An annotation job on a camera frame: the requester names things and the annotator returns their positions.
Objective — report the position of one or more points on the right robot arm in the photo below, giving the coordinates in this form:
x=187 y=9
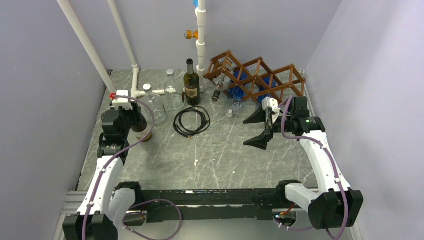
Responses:
x=335 y=205

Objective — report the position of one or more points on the white PVC pipe frame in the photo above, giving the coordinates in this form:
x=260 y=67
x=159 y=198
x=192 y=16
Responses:
x=70 y=14

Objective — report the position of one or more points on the dark green wine bottle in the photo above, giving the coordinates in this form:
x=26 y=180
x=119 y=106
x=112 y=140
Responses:
x=191 y=82

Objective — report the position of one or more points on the clear glass bottle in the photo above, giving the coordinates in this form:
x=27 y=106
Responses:
x=173 y=92
x=155 y=103

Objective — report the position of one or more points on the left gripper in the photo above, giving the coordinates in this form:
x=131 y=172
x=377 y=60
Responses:
x=135 y=113

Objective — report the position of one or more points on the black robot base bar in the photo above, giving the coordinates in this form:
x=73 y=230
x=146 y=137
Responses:
x=261 y=204

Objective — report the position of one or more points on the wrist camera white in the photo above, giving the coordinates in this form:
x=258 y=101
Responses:
x=120 y=100
x=271 y=107

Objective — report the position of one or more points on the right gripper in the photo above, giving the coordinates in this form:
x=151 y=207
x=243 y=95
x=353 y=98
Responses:
x=261 y=141

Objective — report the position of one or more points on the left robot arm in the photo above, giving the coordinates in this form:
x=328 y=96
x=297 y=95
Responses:
x=101 y=213

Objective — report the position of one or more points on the brown wooden wine rack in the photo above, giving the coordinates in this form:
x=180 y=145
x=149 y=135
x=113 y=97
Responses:
x=256 y=78

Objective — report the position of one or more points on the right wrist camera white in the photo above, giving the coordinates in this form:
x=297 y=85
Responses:
x=271 y=107

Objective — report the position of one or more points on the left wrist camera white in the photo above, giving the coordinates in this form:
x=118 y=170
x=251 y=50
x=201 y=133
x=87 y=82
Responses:
x=120 y=100

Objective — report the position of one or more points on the orange valve fitting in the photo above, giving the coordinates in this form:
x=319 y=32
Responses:
x=189 y=34

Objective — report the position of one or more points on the blue label clear bottle left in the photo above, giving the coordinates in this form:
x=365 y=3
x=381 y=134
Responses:
x=234 y=101

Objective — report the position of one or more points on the aluminium rail frame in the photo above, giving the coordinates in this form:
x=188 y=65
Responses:
x=74 y=199

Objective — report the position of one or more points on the dark bottle black cap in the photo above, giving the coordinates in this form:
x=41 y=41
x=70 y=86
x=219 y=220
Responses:
x=222 y=83

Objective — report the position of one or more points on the brown gold-capped wine bottle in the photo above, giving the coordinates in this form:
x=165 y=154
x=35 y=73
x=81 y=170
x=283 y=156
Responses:
x=142 y=133

